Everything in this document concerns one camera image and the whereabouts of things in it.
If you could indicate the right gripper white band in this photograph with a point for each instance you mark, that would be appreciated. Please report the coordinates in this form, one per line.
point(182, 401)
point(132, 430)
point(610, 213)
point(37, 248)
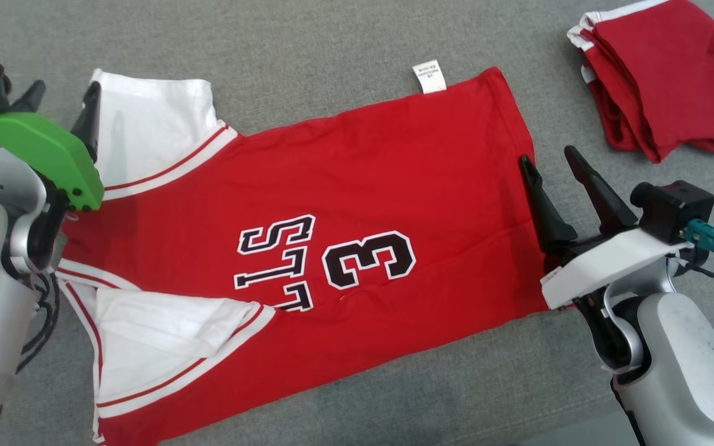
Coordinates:
point(611, 266)

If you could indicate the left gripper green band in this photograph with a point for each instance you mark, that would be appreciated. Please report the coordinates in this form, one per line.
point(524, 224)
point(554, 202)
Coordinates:
point(47, 145)

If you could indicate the red shorts with white trim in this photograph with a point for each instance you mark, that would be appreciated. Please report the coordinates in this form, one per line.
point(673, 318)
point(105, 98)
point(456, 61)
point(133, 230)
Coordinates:
point(661, 74)

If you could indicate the red jersey with white sleeves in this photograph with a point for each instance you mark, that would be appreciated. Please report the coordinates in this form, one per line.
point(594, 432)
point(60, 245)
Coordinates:
point(363, 186)

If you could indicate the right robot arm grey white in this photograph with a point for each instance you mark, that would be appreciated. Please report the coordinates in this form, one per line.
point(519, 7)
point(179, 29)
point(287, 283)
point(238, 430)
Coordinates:
point(685, 371)

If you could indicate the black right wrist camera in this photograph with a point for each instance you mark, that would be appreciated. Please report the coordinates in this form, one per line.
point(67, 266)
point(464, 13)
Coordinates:
point(676, 207)

